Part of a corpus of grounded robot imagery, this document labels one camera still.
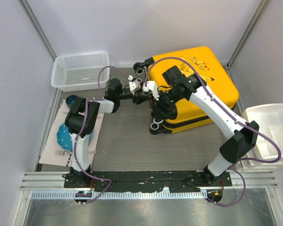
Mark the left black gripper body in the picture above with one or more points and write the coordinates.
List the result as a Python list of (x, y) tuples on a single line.
[(135, 100)]

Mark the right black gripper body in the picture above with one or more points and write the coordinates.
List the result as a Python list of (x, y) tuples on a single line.
[(166, 100)]

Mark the yellow cartoon hard-shell suitcase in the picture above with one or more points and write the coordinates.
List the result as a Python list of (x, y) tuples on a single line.
[(199, 60)]

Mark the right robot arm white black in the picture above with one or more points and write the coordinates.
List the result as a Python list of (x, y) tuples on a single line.
[(241, 135)]

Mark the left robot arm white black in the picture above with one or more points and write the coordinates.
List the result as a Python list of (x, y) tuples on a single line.
[(81, 120)]

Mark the small blue cup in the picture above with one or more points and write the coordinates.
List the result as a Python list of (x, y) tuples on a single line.
[(70, 100)]

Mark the white perforated plastic basket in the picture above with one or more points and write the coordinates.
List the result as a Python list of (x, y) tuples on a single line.
[(76, 72)]

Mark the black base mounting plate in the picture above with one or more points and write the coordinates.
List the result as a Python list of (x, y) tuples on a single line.
[(178, 181)]

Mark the blue dotted plate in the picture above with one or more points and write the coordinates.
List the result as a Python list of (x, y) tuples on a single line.
[(64, 138)]

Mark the silver fork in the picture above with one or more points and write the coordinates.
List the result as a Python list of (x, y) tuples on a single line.
[(62, 153)]

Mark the patterned white placemat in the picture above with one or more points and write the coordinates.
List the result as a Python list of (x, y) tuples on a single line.
[(48, 155)]

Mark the white compartment organizer tray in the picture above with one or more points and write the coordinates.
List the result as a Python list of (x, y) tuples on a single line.
[(269, 117)]

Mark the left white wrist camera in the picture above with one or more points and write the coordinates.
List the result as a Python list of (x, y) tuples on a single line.
[(134, 84)]

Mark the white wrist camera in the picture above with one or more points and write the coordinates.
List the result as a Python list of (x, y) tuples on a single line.
[(151, 87), (134, 84)]

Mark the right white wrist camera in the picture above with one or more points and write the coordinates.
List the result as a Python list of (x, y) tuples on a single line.
[(151, 87)]

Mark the aluminium rail frame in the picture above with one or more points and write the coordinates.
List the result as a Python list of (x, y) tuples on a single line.
[(50, 185)]

